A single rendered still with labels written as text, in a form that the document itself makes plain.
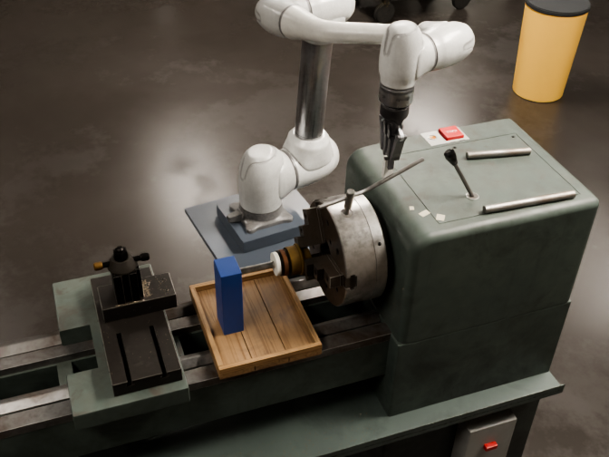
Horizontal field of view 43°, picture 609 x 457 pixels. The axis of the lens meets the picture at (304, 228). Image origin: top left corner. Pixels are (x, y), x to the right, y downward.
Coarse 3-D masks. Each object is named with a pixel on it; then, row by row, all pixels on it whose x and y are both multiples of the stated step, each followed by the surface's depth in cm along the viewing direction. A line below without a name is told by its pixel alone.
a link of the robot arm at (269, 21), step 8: (264, 0) 235; (272, 0) 233; (280, 0) 231; (288, 0) 231; (296, 0) 232; (304, 0) 234; (256, 8) 238; (264, 8) 233; (272, 8) 230; (280, 8) 228; (304, 8) 233; (256, 16) 239; (264, 16) 233; (272, 16) 230; (264, 24) 235; (272, 24) 230; (272, 32) 234; (280, 32) 230
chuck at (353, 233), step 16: (336, 208) 216; (352, 208) 217; (336, 224) 212; (352, 224) 213; (336, 240) 214; (352, 240) 211; (368, 240) 213; (336, 256) 216; (352, 256) 211; (368, 256) 213; (352, 272) 212; (368, 272) 214; (336, 288) 222; (352, 288) 216; (368, 288) 217; (336, 304) 225
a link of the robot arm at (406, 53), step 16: (400, 32) 189; (416, 32) 189; (384, 48) 192; (400, 48) 189; (416, 48) 190; (432, 48) 195; (384, 64) 194; (400, 64) 191; (416, 64) 193; (432, 64) 197; (384, 80) 197; (400, 80) 194
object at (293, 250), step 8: (288, 248) 220; (296, 248) 220; (304, 248) 222; (280, 256) 219; (288, 256) 219; (296, 256) 219; (304, 256) 221; (288, 264) 219; (296, 264) 219; (288, 272) 220; (296, 272) 220
